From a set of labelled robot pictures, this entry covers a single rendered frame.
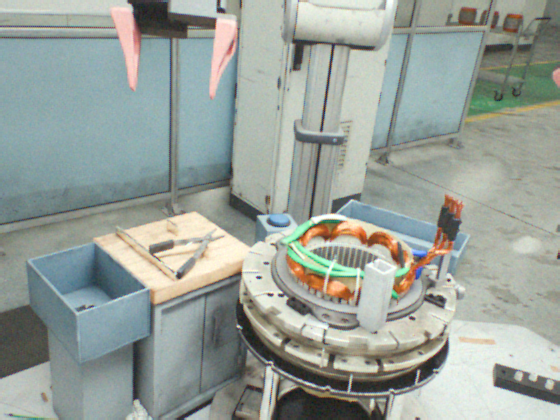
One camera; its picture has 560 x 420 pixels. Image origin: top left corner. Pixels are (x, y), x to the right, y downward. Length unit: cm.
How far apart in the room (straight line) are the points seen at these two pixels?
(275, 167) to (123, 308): 238
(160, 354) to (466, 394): 61
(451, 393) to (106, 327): 68
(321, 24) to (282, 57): 185
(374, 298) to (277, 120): 240
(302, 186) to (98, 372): 61
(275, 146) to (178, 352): 225
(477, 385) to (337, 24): 76
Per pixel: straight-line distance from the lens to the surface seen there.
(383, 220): 118
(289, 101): 303
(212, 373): 104
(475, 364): 129
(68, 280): 98
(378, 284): 71
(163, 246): 90
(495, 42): 1235
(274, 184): 319
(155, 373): 94
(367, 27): 117
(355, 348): 75
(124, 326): 86
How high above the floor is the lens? 153
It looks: 25 degrees down
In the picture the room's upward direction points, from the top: 7 degrees clockwise
